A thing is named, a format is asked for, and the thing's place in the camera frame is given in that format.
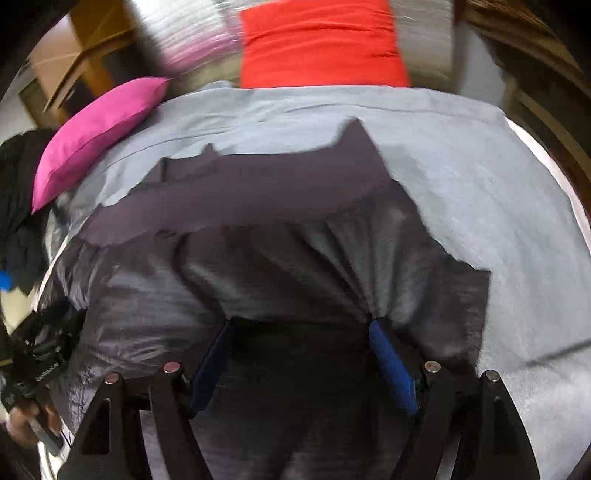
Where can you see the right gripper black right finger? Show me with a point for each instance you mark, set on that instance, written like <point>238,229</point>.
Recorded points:
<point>479,410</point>

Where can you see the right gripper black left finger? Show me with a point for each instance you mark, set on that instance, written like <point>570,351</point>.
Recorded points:
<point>111,442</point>

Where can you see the black quilted puffer jacket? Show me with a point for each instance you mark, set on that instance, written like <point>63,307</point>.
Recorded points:
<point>303,250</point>

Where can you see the pile of dark clothes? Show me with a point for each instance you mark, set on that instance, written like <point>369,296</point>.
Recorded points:
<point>22,230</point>

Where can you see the left hand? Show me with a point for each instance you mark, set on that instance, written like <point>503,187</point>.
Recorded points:
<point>18,425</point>

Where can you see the blue garment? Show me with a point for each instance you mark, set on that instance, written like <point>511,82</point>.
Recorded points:
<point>6,282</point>

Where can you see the magenta pillow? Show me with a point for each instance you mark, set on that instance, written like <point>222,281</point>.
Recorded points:
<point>86,136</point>

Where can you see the grey bed sheet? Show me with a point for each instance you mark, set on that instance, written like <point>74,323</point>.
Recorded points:
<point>480,192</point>

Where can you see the silver foil insulation mat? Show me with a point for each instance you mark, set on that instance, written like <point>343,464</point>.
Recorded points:
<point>202,40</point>

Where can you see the red pillow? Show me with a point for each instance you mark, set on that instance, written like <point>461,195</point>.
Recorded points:
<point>317,43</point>

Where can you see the wooden shelf unit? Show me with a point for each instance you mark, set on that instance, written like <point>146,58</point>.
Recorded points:
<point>543,50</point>

